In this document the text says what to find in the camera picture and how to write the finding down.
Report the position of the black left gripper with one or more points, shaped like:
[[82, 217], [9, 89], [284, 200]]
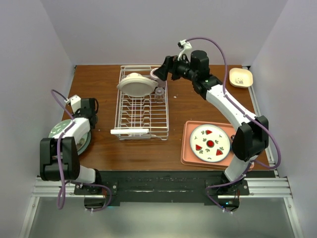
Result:
[[77, 112]]

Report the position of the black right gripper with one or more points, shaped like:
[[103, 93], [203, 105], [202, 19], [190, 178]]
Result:
[[162, 72]]

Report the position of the purple translucent measuring cup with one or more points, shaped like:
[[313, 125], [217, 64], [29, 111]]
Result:
[[153, 75]]

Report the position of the small clear glass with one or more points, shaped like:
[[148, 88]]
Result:
[[159, 95]]

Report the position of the cream plate with blue swirl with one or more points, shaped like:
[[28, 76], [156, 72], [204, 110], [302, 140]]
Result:
[[136, 85]]

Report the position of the white wire dish rack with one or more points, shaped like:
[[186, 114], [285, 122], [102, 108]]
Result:
[[143, 117]]

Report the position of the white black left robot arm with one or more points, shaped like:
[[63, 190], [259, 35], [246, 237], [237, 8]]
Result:
[[67, 140]]

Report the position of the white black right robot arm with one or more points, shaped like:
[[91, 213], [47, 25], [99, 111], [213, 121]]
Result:
[[251, 137]]

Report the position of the light green plate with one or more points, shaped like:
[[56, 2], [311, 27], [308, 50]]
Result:
[[62, 127]]

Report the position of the floral plate under green plate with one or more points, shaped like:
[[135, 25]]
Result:
[[83, 143]]

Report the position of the cream square panda bowl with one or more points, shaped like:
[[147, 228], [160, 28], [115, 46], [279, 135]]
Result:
[[241, 78]]

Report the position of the white watermelon pattern plate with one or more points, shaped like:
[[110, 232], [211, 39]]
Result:
[[210, 143]]

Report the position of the pink plastic tray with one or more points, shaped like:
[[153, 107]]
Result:
[[187, 155]]

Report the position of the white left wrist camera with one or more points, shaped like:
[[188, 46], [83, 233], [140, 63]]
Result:
[[74, 102]]

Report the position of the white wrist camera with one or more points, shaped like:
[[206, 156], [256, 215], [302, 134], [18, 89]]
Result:
[[184, 46], [74, 102]]

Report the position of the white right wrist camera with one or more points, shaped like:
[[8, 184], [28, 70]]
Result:
[[184, 46]]

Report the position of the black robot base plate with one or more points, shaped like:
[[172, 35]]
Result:
[[170, 187]]

